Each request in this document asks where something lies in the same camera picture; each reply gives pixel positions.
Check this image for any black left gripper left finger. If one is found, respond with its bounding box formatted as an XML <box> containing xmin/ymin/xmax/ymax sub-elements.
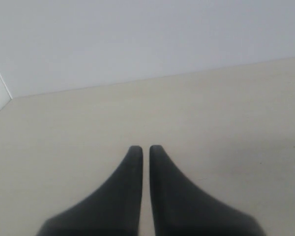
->
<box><xmin>37</xmin><ymin>146</ymin><xmax>143</xmax><ymax>236</ymax></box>

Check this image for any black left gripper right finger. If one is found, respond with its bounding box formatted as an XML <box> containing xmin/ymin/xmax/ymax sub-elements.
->
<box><xmin>149</xmin><ymin>145</ymin><xmax>265</xmax><ymax>236</ymax></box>

